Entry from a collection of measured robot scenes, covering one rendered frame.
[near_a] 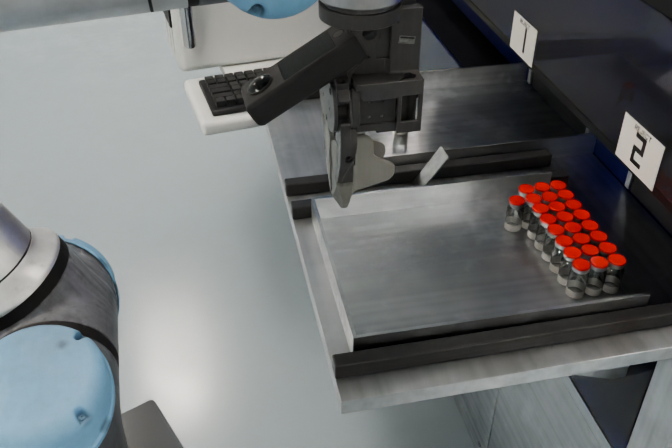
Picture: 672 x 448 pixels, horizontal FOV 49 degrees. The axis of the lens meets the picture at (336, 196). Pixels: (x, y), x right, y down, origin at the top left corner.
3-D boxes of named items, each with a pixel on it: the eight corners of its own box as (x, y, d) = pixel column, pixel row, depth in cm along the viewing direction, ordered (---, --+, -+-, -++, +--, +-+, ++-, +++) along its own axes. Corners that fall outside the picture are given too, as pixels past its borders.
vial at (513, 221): (516, 221, 100) (521, 193, 97) (523, 231, 98) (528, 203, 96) (501, 223, 100) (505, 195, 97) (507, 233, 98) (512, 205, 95)
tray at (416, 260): (546, 191, 106) (550, 170, 104) (642, 317, 85) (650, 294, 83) (311, 219, 101) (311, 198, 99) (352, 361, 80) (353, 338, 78)
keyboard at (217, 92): (382, 57, 161) (382, 47, 160) (408, 85, 150) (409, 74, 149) (198, 85, 150) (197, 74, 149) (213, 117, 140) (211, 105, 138)
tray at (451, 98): (524, 79, 136) (527, 61, 134) (593, 153, 115) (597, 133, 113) (341, 97, 130) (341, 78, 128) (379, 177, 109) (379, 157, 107)
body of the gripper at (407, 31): (421, 139, 68) (430, 12, 61) (328, 149, 67) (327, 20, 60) (398, 100, 74) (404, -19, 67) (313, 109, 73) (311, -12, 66)
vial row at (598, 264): (541, 208, 103) (546, 180, 100) (604, 295, 88) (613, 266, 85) (526, 210, 102) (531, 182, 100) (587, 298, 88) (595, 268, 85)
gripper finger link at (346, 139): (356, 190, 69) (358, 106, 64) (340, 192, 69) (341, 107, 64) (346, 163, 73) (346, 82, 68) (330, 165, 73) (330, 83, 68)
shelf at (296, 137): (512, 77, 141) (513, 68, 140) (754, 344, 85) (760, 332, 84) (259, 101, 133) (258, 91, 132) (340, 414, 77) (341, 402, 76)
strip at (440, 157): (438, 180, 109) (442, 145, 105) (445, 191, 106) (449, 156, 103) (344, 192, 106) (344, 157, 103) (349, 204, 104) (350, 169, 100)
